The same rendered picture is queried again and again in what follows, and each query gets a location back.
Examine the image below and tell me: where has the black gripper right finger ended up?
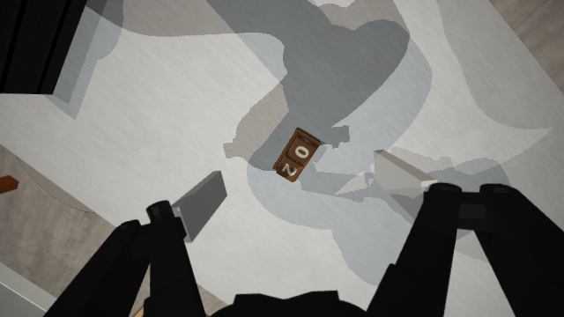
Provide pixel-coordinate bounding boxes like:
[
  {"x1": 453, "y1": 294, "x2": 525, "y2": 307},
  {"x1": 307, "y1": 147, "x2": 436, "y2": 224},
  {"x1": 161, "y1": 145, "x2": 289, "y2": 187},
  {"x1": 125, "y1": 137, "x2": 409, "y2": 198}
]
[{"x1": 363, "y1": 150, "x2": 564, "y2": 317}]

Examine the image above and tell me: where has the brown calendar cube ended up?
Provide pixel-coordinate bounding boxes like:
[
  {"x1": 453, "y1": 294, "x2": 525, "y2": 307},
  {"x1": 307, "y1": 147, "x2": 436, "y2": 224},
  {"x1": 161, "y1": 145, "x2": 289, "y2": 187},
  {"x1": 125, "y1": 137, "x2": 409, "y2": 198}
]
[
  {"x1": 276, "y1": 152, "x2": 303, "y2": 182},
  {"x1": 288, "y1": 135, "x2": 316, "y2": 166}
]

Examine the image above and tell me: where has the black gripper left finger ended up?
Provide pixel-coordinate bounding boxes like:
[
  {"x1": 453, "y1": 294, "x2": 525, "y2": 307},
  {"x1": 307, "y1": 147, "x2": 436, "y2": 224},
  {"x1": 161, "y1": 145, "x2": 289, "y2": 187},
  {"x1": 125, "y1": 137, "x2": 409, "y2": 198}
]
[{"x1": 43, "y1": 170, "x2": 227, "y2": 317}]

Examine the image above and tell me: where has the brown wooden tray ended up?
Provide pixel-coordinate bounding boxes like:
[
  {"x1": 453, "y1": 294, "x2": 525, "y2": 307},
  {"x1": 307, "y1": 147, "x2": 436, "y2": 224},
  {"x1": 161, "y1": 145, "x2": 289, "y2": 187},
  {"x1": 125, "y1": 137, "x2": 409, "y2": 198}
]
[{"x1": 273, "y1": 128, "x2": 321, "y2": 181}]

